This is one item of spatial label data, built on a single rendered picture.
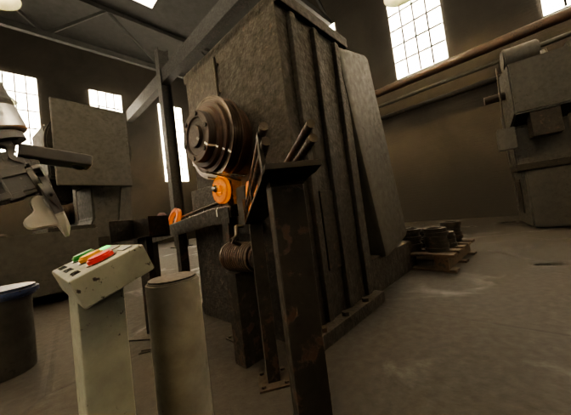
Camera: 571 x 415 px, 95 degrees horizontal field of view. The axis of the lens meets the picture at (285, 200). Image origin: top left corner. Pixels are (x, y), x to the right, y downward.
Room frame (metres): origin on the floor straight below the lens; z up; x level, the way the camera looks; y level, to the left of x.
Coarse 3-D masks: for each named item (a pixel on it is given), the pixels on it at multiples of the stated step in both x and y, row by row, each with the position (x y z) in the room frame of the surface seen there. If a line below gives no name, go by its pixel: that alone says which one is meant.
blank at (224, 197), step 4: (216, 180) 1.51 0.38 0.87; (220, 180) 1.48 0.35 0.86; (224, 180) 1.46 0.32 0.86; (228, 180) 1.47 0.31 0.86; (212, 184) 1.54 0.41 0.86; (216, 184) 1.51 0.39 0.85; (220, 184) 1.48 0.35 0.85; (224, 184) 1.45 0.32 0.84; (228, 184) 1.46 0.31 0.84; (224, 188) 1.45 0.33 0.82; (228, 188) 1.45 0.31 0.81; (212, 192) 1.54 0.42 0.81; (220, 192) 1.54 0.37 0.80; (224, 192) 1.46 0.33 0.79; (228, 192) 1.45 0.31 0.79; (216, 196) 1.52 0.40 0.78; (220, 196) 1.49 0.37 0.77; (224, 196) 1.46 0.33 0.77; (228, 196) 1.46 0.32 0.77; (216, 200) 1.52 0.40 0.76; (220, 200) 1.49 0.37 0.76; (224, 200) 1.47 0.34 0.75; (228, 200) 1.48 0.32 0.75
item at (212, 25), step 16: (224, 0) 5.38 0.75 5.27; (240, 0) 5.10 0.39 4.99; (208, 16) 5.83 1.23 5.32; (224, 16) 5.47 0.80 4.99; (192, 32) 6.36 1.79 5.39; (208, 32) 5.89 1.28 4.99; (192, 48) 6.42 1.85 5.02; (160, 64) 7.85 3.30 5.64; (176, 64) 7.06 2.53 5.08; (160, 80) 7.72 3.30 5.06; (144, 96) 8.75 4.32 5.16; (160, 96) 7.81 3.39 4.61; (128, 112) 9.98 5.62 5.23; (176, 144) 7.96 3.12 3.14; (176, 160) 7.98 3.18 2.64; (176, 176) 7.94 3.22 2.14; (176, 192) 7.90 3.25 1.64
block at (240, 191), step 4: (236, 188) 1.33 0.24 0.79; (240, 188) 1.30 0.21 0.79; (244, 188) 1.29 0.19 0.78; (236, 192) 1.33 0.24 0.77; (240, 192) 1.30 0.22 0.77; (244, 192) 1.29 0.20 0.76; (236, 196) 1.33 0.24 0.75; (240, 196) 1.31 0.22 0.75; (244, 196) 1.29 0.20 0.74; (240, 200) 1.31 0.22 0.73; (240, 204) 1.31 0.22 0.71; (240, 208) 1.31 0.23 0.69; (240, 212) 1.32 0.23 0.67; (240, 216) 1.32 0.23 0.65; (240, 220) 1.32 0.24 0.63; (244, 220) 1.30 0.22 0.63; (240, 224) 1.32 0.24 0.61; (244, 224) 1.30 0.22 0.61; (240, 228) 1.33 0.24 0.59; (244, 228) 1.31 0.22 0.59; (248, 228) 1.29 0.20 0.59; (240, 232) 1.34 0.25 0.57; (244, 232) 1.31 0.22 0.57; (248, 232) 1.29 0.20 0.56
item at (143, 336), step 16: (112, 224) 1.61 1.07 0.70; (128, 224) 1.74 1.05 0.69; (144, 224) 1.77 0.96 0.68; (160, 224) 1.65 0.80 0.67; (112, 240) 1.59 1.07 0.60; (128, 240) 1.58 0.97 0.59; (144, 240) 1.63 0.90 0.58; (144, 288) 1.63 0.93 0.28; (144, 304) 1.63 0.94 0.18; (144, 336) 1.60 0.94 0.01
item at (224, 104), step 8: (208, 96) 1.45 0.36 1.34; (216, 96) 1.40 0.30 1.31; (200, 104) 1.51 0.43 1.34; (224, 104) 1.35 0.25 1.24; (232, 112) 1.35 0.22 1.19; (232, 120) 1.32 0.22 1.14; (232, 128) 1.32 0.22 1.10; (240, 128) 1.36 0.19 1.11; (232, 136) 1.33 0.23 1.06; (240, 136) 1.37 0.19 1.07; (232, 144) 1.33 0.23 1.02; (240, 144) 1.38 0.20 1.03; (232, 152) 1.35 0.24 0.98; (224, 160) 1.39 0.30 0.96; (232, 160) 1.39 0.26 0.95; (224, 168) 1.40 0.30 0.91; (232, 168) 1.45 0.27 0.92; (208, 176) 1.51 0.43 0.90; (216, 176) 1.46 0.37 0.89
